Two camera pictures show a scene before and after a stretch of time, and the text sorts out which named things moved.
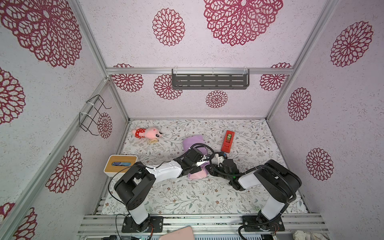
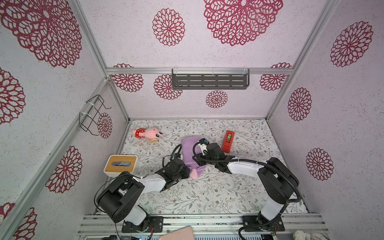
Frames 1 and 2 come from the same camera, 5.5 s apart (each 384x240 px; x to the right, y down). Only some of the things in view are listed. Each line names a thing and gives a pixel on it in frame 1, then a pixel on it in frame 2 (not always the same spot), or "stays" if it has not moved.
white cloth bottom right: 300,235 stays
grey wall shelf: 210,78 stays
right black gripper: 212,171 → 199,159
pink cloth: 190,141 stays
